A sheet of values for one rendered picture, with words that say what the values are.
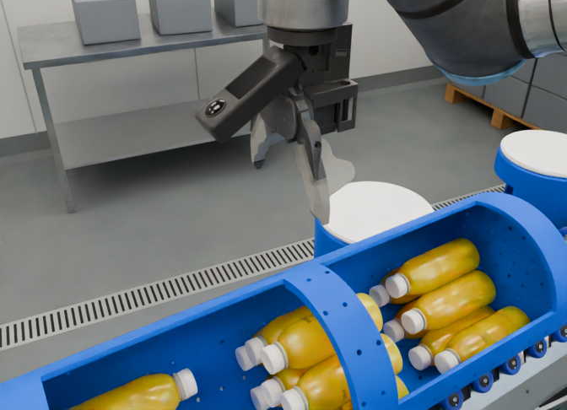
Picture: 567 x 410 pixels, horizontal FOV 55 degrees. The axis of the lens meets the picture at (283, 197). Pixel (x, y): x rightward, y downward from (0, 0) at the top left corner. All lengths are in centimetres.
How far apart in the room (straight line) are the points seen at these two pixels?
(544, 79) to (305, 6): 362
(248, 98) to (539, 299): 73
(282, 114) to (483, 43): 21
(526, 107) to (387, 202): 296
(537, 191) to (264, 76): 118
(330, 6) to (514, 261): 70
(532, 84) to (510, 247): 313
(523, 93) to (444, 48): 372
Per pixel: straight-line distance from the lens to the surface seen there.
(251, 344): 85
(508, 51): 50
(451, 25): 49
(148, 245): 297
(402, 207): 133
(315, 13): 53
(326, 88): 58
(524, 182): 163
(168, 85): 409
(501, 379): 113
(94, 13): 309
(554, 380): 126
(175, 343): 90
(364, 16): 460
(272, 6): 54
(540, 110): 415
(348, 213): 129
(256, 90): 54
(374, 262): 106
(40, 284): 289
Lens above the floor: 175
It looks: 32 degrees down
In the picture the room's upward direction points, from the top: straight up
